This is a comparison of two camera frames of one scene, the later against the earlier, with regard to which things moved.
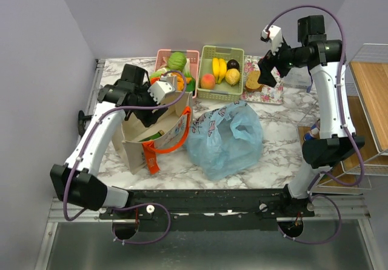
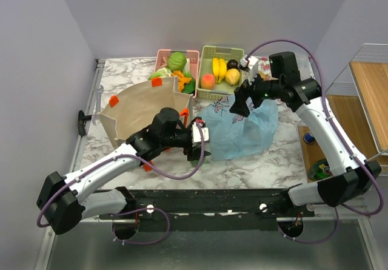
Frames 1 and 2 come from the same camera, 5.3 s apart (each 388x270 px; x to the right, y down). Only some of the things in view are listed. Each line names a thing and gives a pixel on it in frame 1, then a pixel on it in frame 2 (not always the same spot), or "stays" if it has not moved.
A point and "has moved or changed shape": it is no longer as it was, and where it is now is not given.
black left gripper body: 147,116 → 180,138
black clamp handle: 81,122 stays
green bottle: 160,133 has moved or changed shape
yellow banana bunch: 219,66 stays
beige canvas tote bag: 168,131 has moved or changed shape
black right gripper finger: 266,77 → 240,107
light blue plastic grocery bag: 223,141 has moved or changed shape
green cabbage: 177,61 stays
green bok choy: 190,87 stays
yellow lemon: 232,76 stays
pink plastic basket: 162,55 stays
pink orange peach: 207,82 stays
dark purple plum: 232,64 stays
